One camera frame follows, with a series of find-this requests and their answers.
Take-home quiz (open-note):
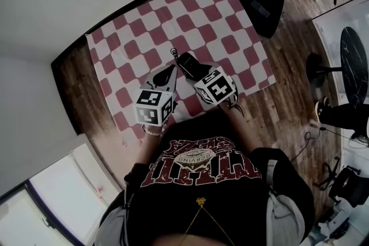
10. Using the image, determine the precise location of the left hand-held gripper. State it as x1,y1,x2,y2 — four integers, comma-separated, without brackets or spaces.
133,64,178,127

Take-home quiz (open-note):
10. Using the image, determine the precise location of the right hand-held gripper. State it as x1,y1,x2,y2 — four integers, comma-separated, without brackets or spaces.
193,62,239,106

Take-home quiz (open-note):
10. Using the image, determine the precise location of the person's left forearm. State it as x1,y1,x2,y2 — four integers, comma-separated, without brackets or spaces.
134,123,171,169

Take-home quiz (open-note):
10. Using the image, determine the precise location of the person's right forearm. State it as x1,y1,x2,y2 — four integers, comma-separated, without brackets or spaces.
218,100,256,155

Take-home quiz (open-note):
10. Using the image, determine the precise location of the red white checkered tablecloth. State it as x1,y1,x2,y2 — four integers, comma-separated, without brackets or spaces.
85,0,276,147

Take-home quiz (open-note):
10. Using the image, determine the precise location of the person's black printed T-shirt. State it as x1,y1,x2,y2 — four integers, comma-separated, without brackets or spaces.
123,112,315,246

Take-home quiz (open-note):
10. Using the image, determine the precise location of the round black marble table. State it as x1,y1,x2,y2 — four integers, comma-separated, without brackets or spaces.
306,26,369,109

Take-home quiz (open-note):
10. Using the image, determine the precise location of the black star chair base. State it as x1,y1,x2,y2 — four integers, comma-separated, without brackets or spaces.
314,155,342,191

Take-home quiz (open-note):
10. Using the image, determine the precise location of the black framed window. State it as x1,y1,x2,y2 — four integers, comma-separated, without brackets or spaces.
0,149,118,246

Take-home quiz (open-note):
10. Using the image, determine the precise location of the black backpack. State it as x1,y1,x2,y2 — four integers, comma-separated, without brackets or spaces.
328,166,369,209

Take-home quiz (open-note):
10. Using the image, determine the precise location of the white bracelet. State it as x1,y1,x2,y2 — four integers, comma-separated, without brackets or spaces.
143,124,165,137

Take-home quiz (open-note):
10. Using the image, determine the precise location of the black floor cable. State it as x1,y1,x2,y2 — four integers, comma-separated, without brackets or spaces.
288,126,328,164

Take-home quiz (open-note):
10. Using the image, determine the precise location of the gold necklace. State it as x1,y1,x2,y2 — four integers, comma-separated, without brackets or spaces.
181,196,236,246

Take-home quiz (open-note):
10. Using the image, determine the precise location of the gray shoulder strap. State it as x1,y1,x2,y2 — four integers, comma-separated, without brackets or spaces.
95,192,130,246
263,160,306,246

